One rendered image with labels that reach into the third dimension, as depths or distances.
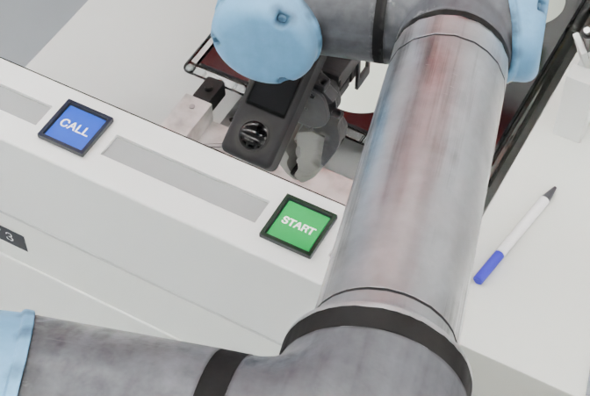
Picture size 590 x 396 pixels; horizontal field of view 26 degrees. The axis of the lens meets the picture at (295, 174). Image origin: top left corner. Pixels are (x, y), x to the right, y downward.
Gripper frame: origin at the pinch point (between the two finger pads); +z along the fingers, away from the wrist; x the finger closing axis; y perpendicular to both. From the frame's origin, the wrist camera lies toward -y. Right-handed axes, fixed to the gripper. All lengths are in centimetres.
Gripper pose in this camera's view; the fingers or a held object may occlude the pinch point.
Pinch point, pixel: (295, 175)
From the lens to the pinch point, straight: 116.1
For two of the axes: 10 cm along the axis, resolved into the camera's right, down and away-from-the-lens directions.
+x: -8.8, -3.8, 3.0
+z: 0.0, 6.3, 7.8
